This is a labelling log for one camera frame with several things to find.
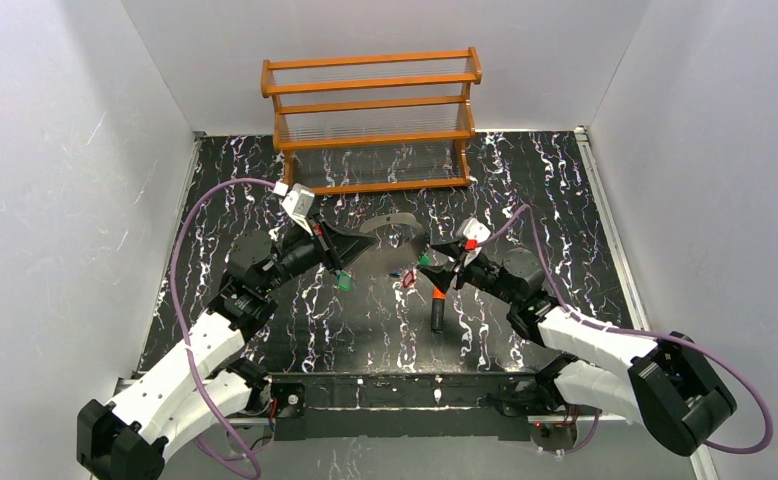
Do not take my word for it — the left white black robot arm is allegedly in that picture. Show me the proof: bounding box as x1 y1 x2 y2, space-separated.
76 215 378 479

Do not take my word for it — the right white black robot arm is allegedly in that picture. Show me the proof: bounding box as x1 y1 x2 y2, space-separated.
418 240 737 456

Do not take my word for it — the orange capped black marker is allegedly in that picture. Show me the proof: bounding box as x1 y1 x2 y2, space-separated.
430 286 446 333

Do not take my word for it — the orange wooden shelf rack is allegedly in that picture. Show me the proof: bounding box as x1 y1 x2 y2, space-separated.
260 47 483 195

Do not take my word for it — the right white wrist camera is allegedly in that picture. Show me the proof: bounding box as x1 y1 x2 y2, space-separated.
459 217 492 266

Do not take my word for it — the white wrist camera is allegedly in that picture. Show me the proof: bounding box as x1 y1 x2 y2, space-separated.
273 181 315 236
459 217 492 266

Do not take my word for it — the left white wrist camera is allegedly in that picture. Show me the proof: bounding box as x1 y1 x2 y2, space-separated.
273 181 315 236

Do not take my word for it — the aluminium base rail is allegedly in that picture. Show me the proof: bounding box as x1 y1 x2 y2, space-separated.
90 377 718 480

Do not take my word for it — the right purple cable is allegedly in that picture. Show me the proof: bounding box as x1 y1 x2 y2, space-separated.
478 203 775 456

